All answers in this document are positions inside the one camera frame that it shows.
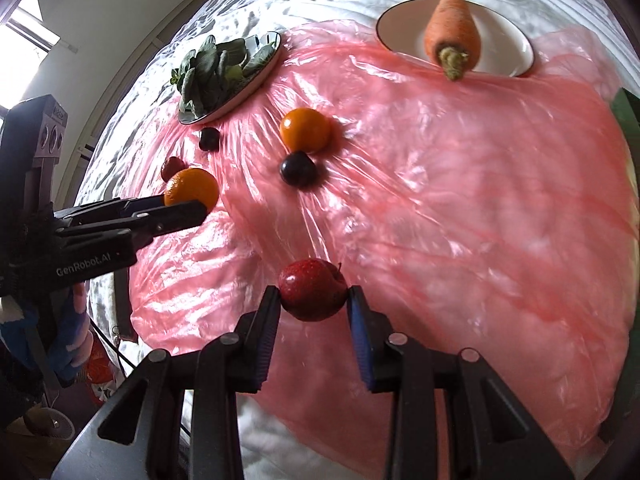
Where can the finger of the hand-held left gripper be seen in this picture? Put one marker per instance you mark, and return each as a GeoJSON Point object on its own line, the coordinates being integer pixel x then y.
{"type": "Point", "coordinates": [125, 205]}
{"type": "Point", "coordinates": [175, 217]}

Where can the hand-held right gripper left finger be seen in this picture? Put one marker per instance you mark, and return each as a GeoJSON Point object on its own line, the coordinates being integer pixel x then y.
{"type": "Point", "coordinates": [267, 340]}

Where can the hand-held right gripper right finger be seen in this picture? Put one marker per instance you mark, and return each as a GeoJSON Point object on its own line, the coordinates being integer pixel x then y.
{"type": "Point", "coordinates": [357, 340]}

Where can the orange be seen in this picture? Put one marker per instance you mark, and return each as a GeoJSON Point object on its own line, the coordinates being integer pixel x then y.
{"type": "Point", "coordinates": [305, 130]}
{"type": "Point", "coordinates": [192, 187]}

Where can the red apple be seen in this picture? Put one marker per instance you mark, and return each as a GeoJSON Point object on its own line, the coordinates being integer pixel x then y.
{"type": "Point", "coordinates": [171, 167]}
{"type": "Point", "coordinates": [312, 290]}

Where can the dark plum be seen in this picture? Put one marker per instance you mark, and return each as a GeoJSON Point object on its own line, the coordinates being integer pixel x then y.
{"type": "Point", "coordinates": [297, 170]}
{"type": "Point", "coordinates": [209, 139]}

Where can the person's left hand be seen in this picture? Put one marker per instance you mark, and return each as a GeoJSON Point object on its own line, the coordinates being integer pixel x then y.
{"type": "Point", "coordinates": [70, 340]}

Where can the window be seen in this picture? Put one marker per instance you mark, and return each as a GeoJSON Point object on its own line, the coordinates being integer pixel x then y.
{"type": "Point", "coordinates": [20, 45]}

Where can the green bok choy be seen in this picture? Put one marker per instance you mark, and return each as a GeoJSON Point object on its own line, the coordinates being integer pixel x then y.
{"type": "Point", "coordinates": [205, 80]}

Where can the pink plastic sheet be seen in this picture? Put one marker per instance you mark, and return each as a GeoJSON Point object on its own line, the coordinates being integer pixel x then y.
{"type": "Point", "coordinates": [450, 210]}

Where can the patterned dark-rimmed plate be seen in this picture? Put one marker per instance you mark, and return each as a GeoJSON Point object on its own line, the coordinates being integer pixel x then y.
{"type": "Point", "coordinates": [265, 47]}

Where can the orange carrot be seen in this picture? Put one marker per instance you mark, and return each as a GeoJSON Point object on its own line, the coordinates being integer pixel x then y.
{"type": "Point", "coordinates": [452, 25]}

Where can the white plate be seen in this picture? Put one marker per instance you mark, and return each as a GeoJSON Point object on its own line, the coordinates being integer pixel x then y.
{"type": "Point", "coordinates": [505, 45]}

